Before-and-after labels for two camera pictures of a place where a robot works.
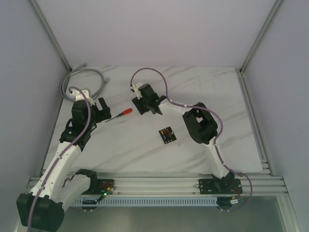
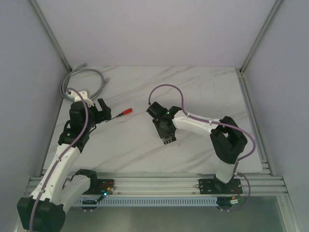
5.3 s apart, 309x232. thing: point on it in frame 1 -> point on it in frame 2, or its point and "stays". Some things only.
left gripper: (98, 112) stays
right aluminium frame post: (262, 36) stays
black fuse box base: (167, 135) stays
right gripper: (137, 103) -> (161, 134)
